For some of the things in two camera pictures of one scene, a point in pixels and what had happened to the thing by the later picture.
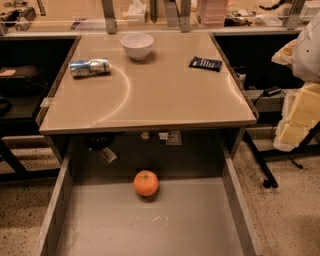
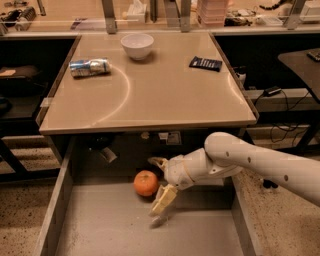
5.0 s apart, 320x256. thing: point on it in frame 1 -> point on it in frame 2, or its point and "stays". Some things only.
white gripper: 308,55 -> 176,170
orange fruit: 146,183 stays
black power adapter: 267,92 stays
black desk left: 31,68 stays
